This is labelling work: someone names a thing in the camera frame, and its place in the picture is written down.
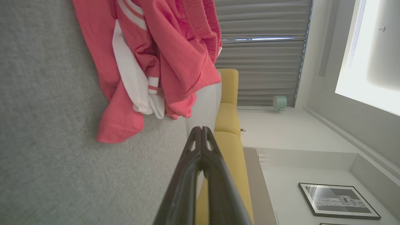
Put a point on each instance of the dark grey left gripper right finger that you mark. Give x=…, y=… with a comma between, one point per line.
x=222, y=187

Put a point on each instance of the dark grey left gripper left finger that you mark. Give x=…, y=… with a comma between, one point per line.
x=184, y=175

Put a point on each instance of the red white sports shorts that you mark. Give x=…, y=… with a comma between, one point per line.
x=184, y=62

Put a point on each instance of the red white sports jersey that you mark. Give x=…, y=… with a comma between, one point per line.
x=93, y=47

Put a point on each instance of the beige wooden panel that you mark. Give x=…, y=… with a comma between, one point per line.
x=257, y=193

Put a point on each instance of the mint green table lamp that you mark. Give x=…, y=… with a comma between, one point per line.
x=279, y=102

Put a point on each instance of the black framed monochrome picture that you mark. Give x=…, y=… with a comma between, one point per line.
x=339, y=200

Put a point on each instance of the grey pleated curtain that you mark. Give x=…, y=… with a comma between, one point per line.
x=265, y=68

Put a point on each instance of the large grey sofa seat cushion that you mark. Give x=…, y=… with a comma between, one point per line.
x=47, y=125

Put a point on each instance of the small ceiling sprinkler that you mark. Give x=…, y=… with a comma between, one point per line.
x=382, y=29

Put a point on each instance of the black picture frame edge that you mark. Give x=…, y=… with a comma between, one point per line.
x=331, y=224

